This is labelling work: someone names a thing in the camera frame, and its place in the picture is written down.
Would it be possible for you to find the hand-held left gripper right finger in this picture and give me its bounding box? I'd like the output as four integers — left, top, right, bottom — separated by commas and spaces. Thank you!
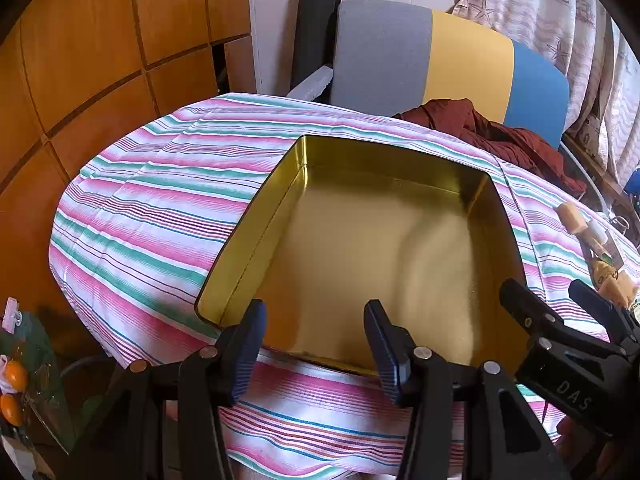
363, 299, 566, 480

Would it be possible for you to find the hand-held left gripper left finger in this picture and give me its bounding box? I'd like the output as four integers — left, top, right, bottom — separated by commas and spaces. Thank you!
70, 299, 268, 480

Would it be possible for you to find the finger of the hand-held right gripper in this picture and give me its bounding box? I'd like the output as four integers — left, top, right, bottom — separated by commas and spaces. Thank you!
499, 278, 560, 350
569, 279, 640, 357

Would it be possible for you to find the yellow sponge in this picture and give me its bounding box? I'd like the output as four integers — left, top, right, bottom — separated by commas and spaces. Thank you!
600, 270, 640, 307
557, 203, 587, 235

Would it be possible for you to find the gold tin box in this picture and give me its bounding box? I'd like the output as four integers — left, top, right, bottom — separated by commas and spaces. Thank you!
194, 135, 531, 378

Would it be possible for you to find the wooden low shelf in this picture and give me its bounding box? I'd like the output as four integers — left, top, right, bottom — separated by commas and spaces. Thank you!
562, 132, 640, 213

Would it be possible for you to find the maroon cloth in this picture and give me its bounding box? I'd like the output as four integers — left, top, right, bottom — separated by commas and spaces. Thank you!
395, 97, 587, 196

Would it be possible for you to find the striped tablecloth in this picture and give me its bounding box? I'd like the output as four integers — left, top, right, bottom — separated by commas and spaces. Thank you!
48, 92, 640, 480

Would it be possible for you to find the clear plastic bag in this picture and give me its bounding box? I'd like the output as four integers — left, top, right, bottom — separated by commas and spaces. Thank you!
0, 297, 77, 453

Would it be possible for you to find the small orange fruit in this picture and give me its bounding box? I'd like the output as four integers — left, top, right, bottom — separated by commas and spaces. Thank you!
0, 394, 22, 427
4, 362, 27, 389

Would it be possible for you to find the grey yellow blue chair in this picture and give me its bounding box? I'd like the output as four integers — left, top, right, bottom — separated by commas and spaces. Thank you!
327, 0, 613, 216

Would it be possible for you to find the white foam piece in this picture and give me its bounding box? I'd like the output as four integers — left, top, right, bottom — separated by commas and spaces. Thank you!
287, 64, 334, 103

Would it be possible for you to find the printed beige curtain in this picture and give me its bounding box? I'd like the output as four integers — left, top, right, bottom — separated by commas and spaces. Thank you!
452, 0, 640, 186

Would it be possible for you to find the black rolled mat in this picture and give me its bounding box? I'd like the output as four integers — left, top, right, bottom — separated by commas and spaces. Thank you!
292, 0, 342, 93

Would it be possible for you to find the wooden cabinet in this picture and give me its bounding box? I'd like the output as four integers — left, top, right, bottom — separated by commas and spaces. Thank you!
0, 0, 251, 311

